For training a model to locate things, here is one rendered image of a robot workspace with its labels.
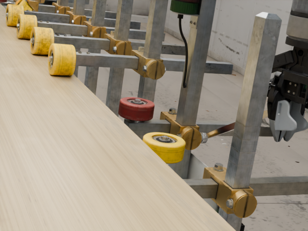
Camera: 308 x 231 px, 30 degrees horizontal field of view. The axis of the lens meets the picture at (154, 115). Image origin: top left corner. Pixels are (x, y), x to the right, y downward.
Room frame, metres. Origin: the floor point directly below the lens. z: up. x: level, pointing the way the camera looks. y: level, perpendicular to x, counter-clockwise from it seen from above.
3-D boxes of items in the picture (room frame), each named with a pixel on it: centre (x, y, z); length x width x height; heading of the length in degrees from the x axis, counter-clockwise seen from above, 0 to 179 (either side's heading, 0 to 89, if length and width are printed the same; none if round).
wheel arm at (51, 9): (2.48, 0.38, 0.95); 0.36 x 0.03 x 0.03; 114
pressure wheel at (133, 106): (1.26, 0.04, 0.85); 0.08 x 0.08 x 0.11
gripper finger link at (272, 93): (1.11, -0.24, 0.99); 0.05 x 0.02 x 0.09; 134
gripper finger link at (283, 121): (1.10, -0.26, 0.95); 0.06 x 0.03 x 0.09; 44
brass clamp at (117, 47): (1.75, 0.14, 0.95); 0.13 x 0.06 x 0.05; 24
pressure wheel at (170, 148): (1.02, -0.03, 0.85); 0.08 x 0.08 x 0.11
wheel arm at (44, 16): (2.22, 0.34, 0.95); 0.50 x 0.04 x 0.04; 114
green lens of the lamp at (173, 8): (1.25, -0.03, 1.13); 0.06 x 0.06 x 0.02
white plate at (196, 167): (1.25, -0.11, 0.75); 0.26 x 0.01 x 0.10; 24
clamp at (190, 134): (1.29, -0.06, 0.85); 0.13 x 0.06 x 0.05; 24
